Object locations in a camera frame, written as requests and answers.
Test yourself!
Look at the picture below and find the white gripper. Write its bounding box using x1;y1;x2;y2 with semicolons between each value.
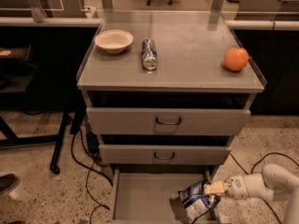
204;174;274;201

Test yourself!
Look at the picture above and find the dark shoe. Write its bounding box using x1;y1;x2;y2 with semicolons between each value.
0;174;18;194

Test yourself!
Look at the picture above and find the black floor cable left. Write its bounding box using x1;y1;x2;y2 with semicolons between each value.
70;119;113;224

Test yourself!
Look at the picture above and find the blue chip bag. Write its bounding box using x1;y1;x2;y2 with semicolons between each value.
178;180;221;224

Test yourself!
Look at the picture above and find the white bowl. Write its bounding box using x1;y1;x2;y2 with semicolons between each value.
94;30;134;54

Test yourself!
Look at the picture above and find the black floor cable right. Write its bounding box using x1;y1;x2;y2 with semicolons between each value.
229;152;299;224

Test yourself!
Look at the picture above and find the grey top drawer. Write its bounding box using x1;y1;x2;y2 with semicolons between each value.
87;91;250;136

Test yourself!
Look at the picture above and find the grey middle drawer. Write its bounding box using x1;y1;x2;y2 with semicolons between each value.
100;134;231;165

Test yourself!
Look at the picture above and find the grey drawer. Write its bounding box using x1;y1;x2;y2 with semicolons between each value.
100;134;231;165
109;165;210;224
87;91;250;136

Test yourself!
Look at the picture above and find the orange fruit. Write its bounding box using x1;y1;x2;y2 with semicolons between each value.
223;48;249;71

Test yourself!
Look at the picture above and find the grey bottom drawer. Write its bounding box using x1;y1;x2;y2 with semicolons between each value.
109;165;210;224

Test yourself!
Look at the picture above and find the black power adapter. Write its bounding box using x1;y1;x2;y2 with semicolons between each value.
86;132;99;154

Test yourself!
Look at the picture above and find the grey drawer cabinet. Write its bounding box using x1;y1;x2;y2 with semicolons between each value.
76;10;267;224

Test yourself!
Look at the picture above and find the black floor cable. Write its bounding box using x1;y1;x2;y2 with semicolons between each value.
70;119;113;224
229;152;299;224

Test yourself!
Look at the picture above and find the blue silver drink can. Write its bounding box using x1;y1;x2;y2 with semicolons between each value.
141;38;158;71

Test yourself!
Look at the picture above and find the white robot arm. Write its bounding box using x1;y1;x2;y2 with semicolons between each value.
204;163;299;224

